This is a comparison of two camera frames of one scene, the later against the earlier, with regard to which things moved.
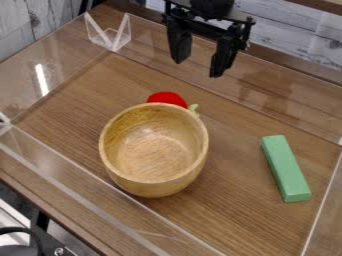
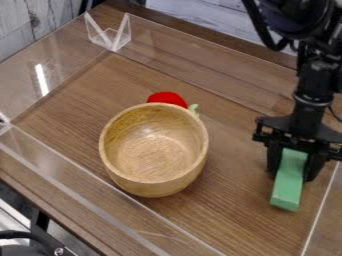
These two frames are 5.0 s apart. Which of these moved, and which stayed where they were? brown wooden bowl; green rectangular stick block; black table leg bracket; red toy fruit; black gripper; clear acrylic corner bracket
Moved: black gripper; green rectangular stick block
Stayed: brown wooden bowl; red toy fruit; black table leg bracket; clear acrylic corner bracket
